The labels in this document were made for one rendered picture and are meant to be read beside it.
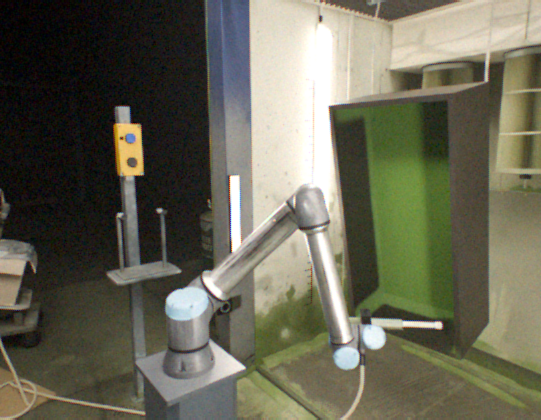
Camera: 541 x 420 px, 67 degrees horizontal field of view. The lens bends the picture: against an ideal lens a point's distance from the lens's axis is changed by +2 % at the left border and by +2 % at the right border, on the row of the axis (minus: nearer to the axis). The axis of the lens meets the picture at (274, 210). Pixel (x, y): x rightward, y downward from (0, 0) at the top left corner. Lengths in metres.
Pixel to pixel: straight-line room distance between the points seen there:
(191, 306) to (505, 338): 2.05
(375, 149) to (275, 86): 0.70
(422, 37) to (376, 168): 1.17
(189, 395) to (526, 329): 2.09
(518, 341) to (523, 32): 1.79
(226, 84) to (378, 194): 1.05
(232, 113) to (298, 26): 0.71
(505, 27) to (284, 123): 1.39
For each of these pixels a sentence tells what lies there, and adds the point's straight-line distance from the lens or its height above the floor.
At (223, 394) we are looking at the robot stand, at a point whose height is 0.57.
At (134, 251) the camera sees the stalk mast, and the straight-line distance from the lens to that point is 2.34.
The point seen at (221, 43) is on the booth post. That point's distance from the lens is 2.33.
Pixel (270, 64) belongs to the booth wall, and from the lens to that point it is 2.49.
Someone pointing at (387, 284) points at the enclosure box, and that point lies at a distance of 2.61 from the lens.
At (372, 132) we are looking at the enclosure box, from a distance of 2.31.
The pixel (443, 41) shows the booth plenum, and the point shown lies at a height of 2.10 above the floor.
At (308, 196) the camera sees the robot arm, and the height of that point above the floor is 1.27.
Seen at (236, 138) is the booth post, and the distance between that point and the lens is 2.31.
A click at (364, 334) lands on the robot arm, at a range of 1.68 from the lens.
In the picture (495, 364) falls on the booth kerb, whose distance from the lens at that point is 2.97.
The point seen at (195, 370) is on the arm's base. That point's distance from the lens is 1.56.
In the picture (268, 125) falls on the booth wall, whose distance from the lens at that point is 2.44.
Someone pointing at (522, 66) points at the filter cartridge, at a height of 1.88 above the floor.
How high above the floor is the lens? 1.47
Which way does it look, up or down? 10 degrees down
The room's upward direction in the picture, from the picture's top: straight up
